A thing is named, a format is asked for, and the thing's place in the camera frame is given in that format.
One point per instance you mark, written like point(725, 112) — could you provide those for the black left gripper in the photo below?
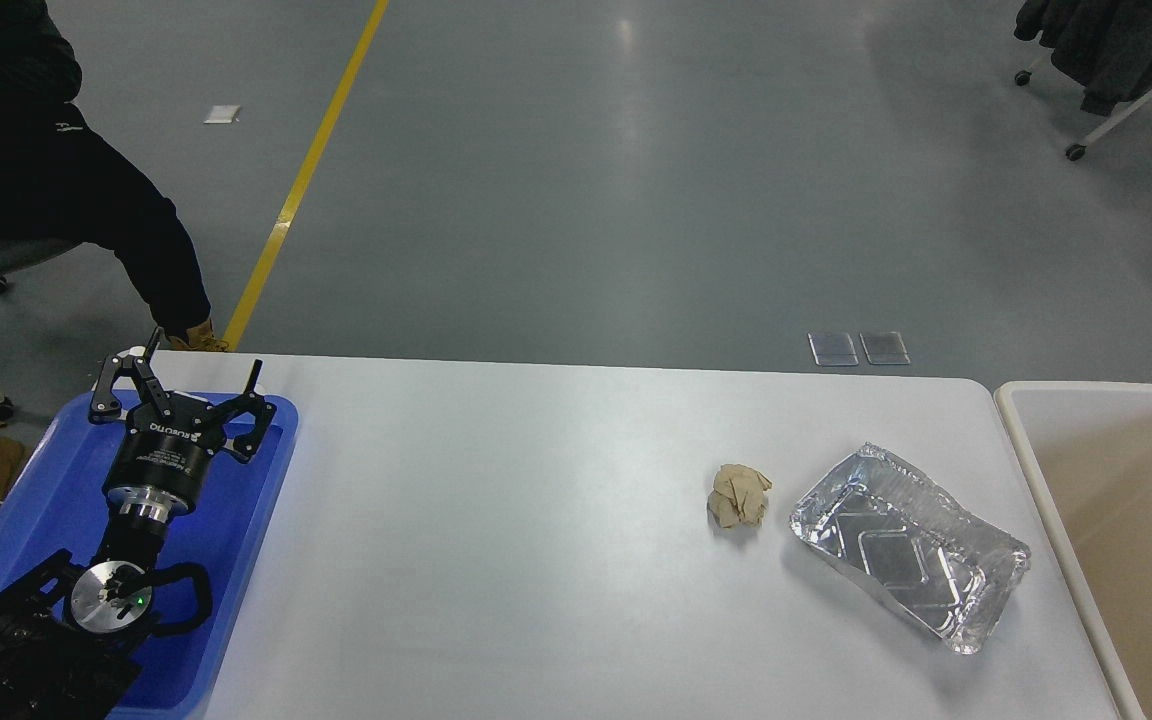
point(161, 454)

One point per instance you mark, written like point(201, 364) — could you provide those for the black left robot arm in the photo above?
point(69, 630)

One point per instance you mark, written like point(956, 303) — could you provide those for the blue plastic tray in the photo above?
point(57, 504)

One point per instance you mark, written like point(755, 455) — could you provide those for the office chair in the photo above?
point(17, 255)

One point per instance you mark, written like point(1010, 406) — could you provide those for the person in black clothes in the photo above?
point(60, 180)

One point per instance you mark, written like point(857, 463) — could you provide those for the white paper on floor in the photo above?
point(222, 114)

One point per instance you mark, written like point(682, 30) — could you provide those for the crumpled brown paper ball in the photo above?
point(738, 497)

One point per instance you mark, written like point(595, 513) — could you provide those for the left floor plate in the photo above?
point(833, 349)

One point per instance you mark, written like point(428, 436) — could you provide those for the floor plate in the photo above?
point(833, 349)
point(885, 348)

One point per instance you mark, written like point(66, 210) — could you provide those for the right floor plate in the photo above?
point(885, 348)

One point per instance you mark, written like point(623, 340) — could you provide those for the aluminium foil tray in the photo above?
point(901, 537)

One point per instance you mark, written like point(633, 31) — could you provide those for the beige plastic bin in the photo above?
point(1086, 451)

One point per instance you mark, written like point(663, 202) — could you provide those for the clothes rack with coats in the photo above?
point(1104, 46)

